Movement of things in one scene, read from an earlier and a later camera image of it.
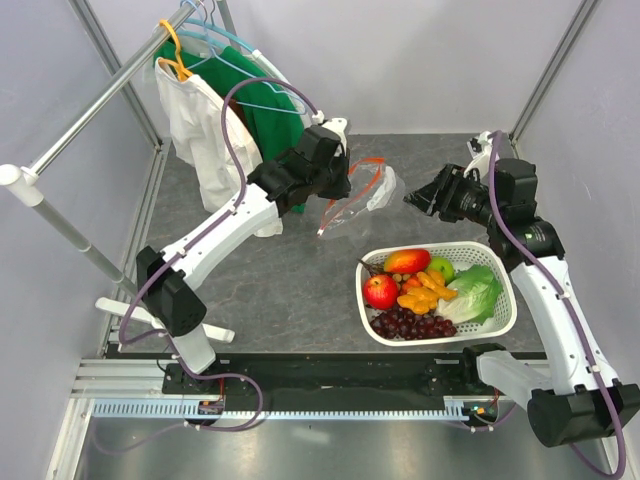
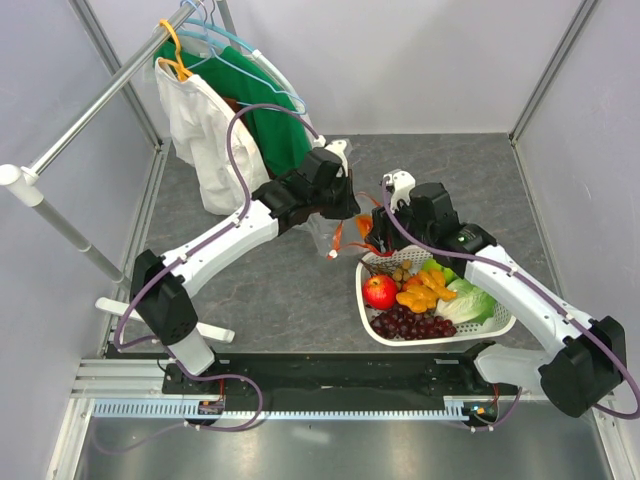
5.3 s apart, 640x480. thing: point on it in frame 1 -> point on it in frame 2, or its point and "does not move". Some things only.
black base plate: [422, 379] does not move
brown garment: [238, 109] does not move
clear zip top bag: [375, 185] -> [339, 236]
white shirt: [196, 116] does not move
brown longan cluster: [397, 278] does not move
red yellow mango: [407, 261] -> [364, 223]
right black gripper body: [465, 198] -> [383, 223]
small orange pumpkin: [423, 299] does not move
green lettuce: [479, 291] does not move
